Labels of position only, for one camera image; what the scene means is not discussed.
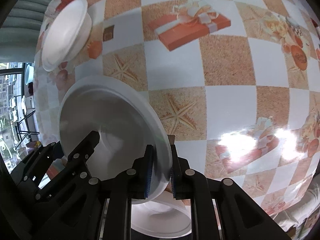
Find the white paper bowl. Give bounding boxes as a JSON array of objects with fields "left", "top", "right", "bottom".
[
  {"left": 131, "top": 191, "right": 192, "bottom": 239},
  {"left": 59, "top": 75, "right": 172, "bottom": 201}
]

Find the patterned checkered tablecloth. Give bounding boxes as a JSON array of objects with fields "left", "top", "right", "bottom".
[{"left": 34, "top": 0, "right": 319, "bottom": 230}]

